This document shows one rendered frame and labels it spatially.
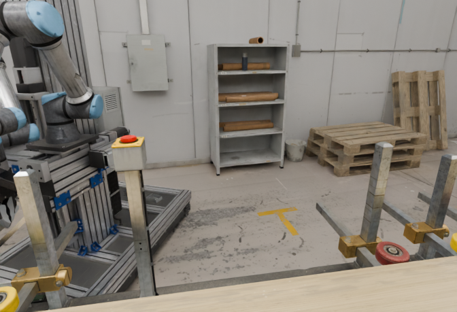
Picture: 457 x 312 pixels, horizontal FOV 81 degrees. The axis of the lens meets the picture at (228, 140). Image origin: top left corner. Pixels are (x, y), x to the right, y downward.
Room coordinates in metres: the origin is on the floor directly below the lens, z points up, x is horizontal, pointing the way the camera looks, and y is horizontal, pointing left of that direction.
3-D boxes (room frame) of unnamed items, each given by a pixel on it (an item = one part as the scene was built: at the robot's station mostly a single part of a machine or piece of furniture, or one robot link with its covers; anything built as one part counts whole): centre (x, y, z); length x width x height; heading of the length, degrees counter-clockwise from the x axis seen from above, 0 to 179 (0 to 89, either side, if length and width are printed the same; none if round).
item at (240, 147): (3.37, -0.23, 0.78); 0.90 x 0.45 x 1.55; 104
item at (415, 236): (0.81, -0.70, 0.83); 0.14 x 0.06 x 0.05; 99
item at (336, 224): (0.81, -0.43, 0.80); 0.44 x 0.03 x 0.04; 9
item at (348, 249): (0.77, -0.45, 0.80); 0.14 x 0.06 x 0.05; 99
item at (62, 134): (1.27, 0.81, 1.09); 0.15 x 0.15 x 0.10
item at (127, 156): (0.66, 0.26, 1.18); 0.07 x 0.07 x 0.08; 9
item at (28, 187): (0.62, 0.51, 0.92); 0.04 x 0.04 x 0.48; 9
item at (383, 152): (0.77, -0.47, 0.93); 0.04 x 0.04 x 0.48; 9
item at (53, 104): (1.27, 0.81, 1.21); 0.13 x 0.12 x 0.14; 89
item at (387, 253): (0.62, -0.46, 0.85); 0.08 x 0.08 x 0.11
